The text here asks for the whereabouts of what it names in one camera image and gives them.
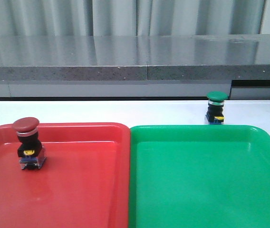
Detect green mushroom push button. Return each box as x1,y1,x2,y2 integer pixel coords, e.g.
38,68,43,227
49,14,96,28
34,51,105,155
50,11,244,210
205,91,228,125

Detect red mushroom push button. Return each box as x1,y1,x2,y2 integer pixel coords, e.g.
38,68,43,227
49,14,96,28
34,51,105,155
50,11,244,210
12,117,46,170

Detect green plastic tray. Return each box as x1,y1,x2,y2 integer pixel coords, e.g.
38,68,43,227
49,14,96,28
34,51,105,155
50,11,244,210
129,125,270,228

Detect red plastic tray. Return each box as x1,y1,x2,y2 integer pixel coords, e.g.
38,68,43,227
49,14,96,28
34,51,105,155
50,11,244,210
0,123,130,228

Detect grey stone counter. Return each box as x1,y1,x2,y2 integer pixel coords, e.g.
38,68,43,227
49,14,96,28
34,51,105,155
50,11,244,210
0,35,270,100

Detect white pleated curtain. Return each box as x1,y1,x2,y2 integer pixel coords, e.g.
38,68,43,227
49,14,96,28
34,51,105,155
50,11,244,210
0,0,270,36

